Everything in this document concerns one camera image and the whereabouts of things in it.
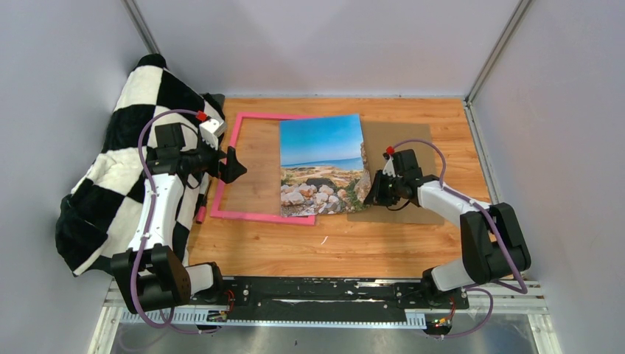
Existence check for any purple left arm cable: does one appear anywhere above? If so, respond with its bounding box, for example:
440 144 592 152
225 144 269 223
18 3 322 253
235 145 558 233
129 109 209 336

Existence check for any black white checkered pillow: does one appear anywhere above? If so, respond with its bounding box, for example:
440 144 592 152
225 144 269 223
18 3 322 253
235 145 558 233
55 54 225 277

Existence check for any pink handled screwdriver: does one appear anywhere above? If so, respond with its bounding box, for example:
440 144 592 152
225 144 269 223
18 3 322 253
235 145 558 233
195 180 212 224

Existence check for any pink picture frame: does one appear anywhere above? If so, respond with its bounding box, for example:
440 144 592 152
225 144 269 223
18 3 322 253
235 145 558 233
209 112 316 226

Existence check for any brown frame backing board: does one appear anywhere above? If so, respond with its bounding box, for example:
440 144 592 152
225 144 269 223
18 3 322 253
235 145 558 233
347 121 444 226

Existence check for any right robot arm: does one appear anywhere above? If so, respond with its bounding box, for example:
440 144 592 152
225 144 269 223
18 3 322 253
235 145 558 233
363 147 531 308

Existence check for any white slotted cable duct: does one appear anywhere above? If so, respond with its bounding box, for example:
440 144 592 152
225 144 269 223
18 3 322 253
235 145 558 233
116 306 428 328

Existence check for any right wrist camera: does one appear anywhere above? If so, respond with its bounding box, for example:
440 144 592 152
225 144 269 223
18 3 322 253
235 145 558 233
382 146 397 178

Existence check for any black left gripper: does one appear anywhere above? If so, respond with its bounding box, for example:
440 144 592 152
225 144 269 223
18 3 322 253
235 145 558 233
180 133 246 184

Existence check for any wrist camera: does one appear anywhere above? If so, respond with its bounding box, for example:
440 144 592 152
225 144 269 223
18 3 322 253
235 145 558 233
382 146 397 178
196 111 227 150

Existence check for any landscape beach photo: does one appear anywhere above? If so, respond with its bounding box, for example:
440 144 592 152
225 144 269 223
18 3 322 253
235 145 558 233
279 114 371 218

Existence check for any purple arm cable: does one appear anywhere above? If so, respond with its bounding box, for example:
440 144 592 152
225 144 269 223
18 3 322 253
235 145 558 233
390 139 529 341
129 109 209 336

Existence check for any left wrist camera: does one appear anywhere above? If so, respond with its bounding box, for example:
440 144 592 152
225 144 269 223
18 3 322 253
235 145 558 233
196 111 227 150

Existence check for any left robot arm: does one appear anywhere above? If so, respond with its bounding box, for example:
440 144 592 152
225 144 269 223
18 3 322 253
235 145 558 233
111 119 247 314

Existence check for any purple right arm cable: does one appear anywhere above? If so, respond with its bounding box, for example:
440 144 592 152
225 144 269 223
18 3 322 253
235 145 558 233
390 139 529 341

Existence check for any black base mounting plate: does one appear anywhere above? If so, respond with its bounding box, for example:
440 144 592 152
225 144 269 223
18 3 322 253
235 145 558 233
190 276 469 315

